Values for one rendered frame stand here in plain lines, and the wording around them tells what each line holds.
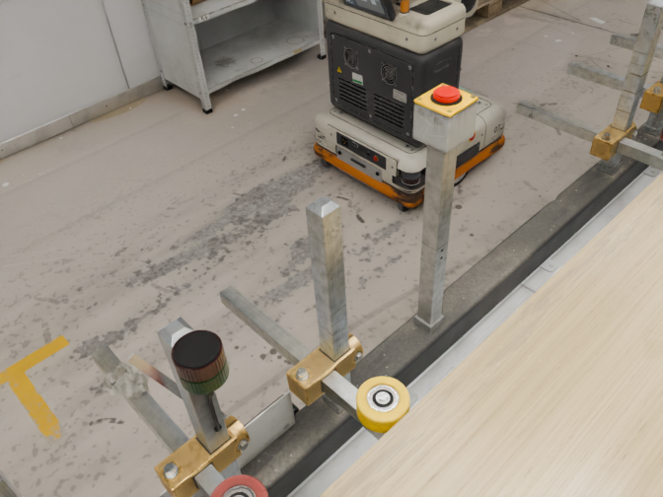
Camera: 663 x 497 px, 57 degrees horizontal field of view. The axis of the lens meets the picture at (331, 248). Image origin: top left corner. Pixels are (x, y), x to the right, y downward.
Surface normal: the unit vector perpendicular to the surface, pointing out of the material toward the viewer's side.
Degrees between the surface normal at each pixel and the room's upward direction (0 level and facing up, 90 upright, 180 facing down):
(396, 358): 0
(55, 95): 90
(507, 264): 0
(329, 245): 90
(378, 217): 0
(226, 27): 90
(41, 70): 90
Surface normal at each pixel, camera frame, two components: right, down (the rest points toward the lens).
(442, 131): -0.72, 0.50
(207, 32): 0.69, 0.46
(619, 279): -0.06, -0.73
